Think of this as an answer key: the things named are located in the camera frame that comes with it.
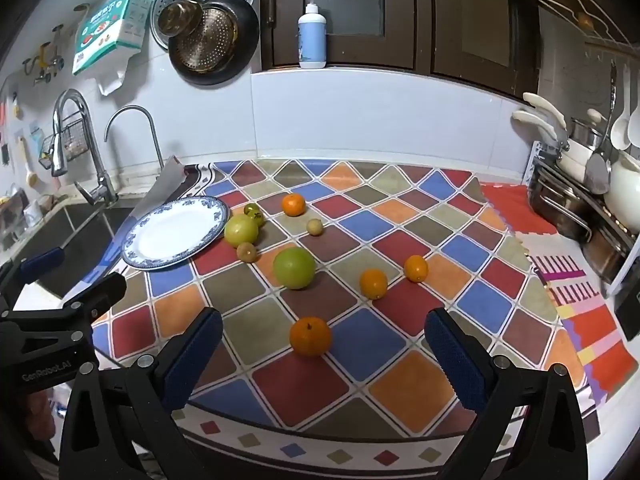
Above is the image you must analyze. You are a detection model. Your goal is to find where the rectangular steel tray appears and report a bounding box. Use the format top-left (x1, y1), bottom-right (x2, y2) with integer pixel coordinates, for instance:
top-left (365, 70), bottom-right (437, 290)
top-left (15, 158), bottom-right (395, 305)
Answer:
top-left (527, 165), bottom-right (592, 241)
top-left (582, 225), bottom-right (640, 283)

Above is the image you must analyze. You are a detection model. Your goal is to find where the yellow-green apple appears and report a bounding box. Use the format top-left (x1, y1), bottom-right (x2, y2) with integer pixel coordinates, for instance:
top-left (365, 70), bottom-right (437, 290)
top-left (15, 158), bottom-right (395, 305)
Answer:
top-left (223, 213), bottom-right (260, 249)

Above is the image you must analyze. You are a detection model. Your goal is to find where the blue white soap dispenser bottle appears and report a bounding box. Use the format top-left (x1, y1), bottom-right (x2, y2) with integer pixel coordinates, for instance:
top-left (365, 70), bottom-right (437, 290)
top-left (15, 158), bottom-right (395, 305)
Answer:
top-left (298, 0), bottom-right (328, 69)

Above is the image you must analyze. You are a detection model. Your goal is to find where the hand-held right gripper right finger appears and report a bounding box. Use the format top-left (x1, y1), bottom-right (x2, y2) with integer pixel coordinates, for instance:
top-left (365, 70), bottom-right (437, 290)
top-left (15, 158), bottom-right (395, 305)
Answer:
top-left (424, 307), bottom-right (590, 480)

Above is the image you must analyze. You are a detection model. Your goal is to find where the small copper saucepan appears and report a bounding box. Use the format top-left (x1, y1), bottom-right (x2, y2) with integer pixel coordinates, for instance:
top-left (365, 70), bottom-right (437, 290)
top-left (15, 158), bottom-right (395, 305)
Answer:
top-left (158, 0), bottom-right (204, 38)

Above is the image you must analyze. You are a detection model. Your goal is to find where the white plastic spoon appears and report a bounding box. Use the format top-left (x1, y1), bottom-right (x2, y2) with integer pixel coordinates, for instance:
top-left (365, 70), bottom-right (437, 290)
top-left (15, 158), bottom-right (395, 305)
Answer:
top-left (611, 67), bottom-right (632, 151)

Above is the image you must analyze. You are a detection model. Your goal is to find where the gold perforated colander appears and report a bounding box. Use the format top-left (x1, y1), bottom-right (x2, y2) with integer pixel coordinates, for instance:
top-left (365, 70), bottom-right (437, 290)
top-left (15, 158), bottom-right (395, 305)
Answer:
top-left (175, 7), bottom-right (240, 72)

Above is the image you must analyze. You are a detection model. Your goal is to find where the blue rimmed white plate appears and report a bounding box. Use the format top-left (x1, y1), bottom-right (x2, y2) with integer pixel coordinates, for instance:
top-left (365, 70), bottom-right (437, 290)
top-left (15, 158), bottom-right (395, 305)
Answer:
top-left (120, 195), bottom-right (230, 271)

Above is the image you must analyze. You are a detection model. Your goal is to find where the small smooth orange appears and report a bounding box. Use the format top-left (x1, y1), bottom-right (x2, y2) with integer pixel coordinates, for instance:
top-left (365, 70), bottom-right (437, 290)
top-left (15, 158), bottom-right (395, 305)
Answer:
top-left (359, 268), bottom-right (389, 300)
top-left (403, 255), bottom-right (429, 283)

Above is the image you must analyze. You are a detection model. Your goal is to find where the white handled saucepan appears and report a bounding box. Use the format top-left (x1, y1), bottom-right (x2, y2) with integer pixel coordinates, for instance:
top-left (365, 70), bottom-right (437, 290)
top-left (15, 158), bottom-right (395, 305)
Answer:
top-left (511, 110), bottom-right (601, 181)

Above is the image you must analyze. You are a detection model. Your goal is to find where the black frying pan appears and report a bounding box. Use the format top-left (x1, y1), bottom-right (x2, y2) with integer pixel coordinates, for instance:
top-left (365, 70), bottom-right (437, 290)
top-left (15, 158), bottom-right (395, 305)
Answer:
top-left (167, 0), bottom-right (261, 86)

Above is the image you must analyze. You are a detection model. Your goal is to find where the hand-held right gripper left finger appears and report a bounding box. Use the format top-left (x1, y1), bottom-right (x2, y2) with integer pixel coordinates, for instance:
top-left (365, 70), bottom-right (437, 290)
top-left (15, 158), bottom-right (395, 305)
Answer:
top-left (57, 306), bottom-right (224, 480)

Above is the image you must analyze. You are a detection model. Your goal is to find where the striped pink orange mat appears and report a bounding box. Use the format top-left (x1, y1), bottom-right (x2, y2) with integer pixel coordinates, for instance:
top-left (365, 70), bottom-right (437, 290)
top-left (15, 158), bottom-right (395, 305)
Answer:
top-left (515, 232), bottom-right (626, 396)

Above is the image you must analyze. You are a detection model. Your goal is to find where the steel ladle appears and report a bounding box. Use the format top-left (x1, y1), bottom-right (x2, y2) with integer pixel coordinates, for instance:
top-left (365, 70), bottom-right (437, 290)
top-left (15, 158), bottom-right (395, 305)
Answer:
top-left (585, 60), bottom-right (619, 196)

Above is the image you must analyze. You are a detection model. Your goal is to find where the yellow dish brush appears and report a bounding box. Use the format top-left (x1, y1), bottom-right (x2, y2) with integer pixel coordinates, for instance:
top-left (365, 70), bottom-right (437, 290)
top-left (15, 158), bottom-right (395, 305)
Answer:
top-left (19, 137), bottom-right (39, 187)

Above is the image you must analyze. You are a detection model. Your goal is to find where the steel kitchen sink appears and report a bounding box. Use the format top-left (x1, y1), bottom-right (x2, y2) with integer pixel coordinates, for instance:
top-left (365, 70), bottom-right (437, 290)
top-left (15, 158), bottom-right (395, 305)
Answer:
top-left (0, 202), bottom-right (136, 301)

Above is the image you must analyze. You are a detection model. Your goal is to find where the chrome pull-down faucet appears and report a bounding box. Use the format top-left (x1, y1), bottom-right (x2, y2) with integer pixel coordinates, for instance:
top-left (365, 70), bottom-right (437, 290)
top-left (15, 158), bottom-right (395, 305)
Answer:
top-left (50, 89), bottom-right (119, 206)

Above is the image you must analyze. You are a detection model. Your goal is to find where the teal white cardboard box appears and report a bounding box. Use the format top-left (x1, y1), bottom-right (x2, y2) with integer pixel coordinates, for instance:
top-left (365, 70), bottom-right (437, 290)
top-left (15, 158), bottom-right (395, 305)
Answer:
top-left (71, 0), bottom-right (154, 76)

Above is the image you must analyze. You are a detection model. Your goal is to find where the steel pot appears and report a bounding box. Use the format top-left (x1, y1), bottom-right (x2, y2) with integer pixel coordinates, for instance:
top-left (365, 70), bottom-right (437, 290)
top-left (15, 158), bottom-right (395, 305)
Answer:
top-left (570, 117), bottom-right (608, 150)

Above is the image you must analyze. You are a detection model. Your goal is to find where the black wire basket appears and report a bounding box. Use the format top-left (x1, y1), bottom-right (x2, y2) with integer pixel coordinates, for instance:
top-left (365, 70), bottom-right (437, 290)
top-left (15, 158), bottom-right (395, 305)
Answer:
top-left (40, 115), bottom-right (98, 171)

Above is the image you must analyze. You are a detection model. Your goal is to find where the white dish rack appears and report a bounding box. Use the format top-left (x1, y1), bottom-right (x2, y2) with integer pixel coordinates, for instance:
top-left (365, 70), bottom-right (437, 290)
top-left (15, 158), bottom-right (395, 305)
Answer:
top-left (522, 140), bottom-right (640, 301)

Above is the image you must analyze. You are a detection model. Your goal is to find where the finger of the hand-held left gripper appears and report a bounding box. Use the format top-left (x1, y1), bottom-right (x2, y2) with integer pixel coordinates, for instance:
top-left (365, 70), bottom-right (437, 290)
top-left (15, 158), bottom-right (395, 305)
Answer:
top-left (0, 272), bottom-right (128, 333)
top-left (0, 246), bottom-right (66, 311)

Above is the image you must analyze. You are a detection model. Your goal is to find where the red mat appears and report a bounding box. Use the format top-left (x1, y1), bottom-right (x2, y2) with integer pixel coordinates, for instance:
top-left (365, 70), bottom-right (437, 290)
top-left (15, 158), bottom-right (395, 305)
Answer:
top-left (480, 182), bottom-right (558, 236)

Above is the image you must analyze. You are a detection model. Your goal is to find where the white plastic sheet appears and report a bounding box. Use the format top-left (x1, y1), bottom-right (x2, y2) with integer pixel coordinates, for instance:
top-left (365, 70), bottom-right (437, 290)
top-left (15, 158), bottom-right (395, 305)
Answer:
top-left (135, 155), bottom-right (190, 218)

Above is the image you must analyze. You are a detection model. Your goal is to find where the dark wooden cabinet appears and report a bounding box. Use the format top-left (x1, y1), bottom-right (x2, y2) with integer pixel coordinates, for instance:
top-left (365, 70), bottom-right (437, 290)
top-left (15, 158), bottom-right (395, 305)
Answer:
top-left (260, 0), bottom-right (548, 97)

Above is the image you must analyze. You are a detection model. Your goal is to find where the colourful diamond pattern mat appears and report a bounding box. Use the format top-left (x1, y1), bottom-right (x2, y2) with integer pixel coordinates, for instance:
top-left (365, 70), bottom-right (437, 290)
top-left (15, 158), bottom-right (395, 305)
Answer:
top-left (60, 159), bottom-right (608, 466)

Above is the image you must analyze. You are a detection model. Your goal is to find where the white wire rack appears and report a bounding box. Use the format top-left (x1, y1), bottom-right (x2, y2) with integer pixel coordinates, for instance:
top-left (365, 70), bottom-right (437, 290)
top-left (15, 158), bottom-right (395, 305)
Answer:
top-left (537, 0), bottom-right (640, 56)

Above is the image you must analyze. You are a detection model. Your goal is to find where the thin chrome gooseneck faucet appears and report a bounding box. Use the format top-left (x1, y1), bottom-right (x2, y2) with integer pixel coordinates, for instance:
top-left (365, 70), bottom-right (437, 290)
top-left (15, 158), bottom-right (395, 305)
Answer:
top-left (104, 105), bottom-right (166, 171)

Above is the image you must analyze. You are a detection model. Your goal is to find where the orange mandarin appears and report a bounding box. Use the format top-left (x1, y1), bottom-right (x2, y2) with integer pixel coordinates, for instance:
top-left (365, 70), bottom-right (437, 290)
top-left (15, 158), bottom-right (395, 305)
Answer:
top-left (281, 193), bottom-right (307, 217)
top-left (289, 316), bottom-right (333, 358)

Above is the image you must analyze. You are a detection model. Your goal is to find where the white round pot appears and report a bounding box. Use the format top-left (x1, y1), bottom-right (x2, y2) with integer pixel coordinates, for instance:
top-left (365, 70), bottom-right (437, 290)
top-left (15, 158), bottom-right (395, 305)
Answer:
top-left (602, 152), bottom-right (640, 233)

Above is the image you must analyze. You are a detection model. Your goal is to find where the green apple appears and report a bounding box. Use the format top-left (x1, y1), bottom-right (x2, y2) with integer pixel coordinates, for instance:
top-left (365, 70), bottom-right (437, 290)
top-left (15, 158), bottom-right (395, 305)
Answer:
top-left (272, 246), bottom-right (317, 291)

